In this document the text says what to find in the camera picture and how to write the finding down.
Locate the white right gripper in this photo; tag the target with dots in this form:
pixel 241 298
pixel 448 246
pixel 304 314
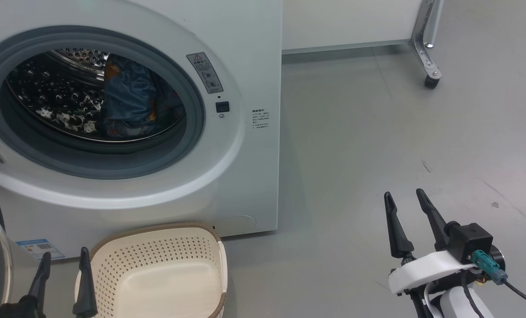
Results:
pixel 426 269

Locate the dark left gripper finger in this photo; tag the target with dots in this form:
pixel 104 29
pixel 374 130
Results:
pixel 40 282
pixel 85 296

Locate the blue cream cartoon shirt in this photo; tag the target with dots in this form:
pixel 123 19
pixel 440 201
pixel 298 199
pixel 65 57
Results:
pixel 161 110

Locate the blue cartoon print pants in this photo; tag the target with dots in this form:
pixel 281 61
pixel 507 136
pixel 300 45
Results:
pixel 126 84

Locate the cream perforated laundry basket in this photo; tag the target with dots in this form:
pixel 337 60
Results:
pixel 166 282

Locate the white front-load washing machine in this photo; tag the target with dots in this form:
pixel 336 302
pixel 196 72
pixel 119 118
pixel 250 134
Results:
pixel 245 176

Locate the blue energy label sticker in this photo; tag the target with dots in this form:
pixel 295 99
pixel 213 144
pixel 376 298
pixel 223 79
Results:
pixel 40 249

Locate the steel washer drum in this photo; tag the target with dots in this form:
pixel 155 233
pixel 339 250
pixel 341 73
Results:
pixel 55 97

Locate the metal leg with caster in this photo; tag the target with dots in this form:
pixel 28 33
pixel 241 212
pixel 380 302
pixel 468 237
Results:
pixel 426 44

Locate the white mobile partition board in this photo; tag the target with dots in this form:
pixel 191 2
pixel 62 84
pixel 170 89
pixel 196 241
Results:
pixel 347 22

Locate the grey warning sticker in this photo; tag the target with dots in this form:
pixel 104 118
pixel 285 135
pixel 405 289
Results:
pixel 204 73

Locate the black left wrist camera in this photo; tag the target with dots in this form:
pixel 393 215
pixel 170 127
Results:
pixel 20 309

